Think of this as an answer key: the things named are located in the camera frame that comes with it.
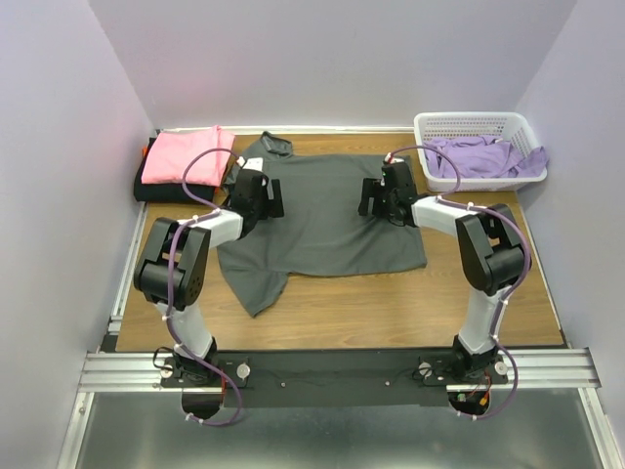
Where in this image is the dark grey t-shirt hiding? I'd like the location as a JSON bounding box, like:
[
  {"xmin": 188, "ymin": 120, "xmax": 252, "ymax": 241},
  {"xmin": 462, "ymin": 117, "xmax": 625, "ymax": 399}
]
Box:
[{"xmin": 218, "ymin": 132, "xmax": 427, "ymax": 317}]

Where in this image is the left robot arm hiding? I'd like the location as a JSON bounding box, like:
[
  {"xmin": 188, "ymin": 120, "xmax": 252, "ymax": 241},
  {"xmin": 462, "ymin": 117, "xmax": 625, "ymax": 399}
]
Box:
[{"xmin": 133, "ymin": 169, "xmax": 284, "ymax": 386}]

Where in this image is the white plastic laundry basket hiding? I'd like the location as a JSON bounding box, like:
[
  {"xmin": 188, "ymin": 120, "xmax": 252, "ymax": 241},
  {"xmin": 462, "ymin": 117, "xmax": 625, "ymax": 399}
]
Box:
[{"xmin": 414, "ymin": 111, "xmax": 548, "ymax": 192}]

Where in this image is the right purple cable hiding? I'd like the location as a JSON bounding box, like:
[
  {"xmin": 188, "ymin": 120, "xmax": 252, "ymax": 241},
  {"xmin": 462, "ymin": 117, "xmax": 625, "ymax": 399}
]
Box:
[{"xmin": 383, "ymin": 144, "xmax": 533, "ymax": 422}]

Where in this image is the purple t-shirt in basket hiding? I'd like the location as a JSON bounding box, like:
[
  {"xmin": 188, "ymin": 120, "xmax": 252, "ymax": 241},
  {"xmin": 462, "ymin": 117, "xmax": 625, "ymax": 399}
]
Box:
[{"xmin": 425, "ymin": 135, "xmax": 549, "ymax": 180}]

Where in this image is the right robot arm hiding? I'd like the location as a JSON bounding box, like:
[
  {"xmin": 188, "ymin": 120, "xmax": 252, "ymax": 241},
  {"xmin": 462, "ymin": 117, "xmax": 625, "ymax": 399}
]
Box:
[{"xmin": 357, "ymin": 161, "xmax": 531, "ymax": 384}]

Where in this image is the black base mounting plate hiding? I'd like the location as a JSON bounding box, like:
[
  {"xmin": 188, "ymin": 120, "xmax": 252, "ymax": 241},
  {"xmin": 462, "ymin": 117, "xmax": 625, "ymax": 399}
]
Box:
[{"xmin": 152, "ymin": 348, "xmax": 509, "ymax": 411}]

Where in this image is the folded black t-shirt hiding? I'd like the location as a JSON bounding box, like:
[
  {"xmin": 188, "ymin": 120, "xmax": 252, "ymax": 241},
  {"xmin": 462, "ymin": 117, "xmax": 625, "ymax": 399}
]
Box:
[{"xmin": 133, "ymin": 147, "xmax": 216, "ymax": 204}]

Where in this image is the folded pink t-shirt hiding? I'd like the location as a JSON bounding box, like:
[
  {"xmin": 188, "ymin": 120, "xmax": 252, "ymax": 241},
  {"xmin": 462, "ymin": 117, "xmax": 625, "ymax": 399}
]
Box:
[{"xmin": 141, "ymin": 126, "xmax": 235, "ymax": 187}]

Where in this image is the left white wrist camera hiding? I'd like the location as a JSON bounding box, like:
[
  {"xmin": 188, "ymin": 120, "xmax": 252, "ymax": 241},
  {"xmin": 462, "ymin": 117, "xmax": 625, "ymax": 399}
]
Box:
[{"xmin": 235, "ymin": 156, "xmax": 268, "ymax": 188}]

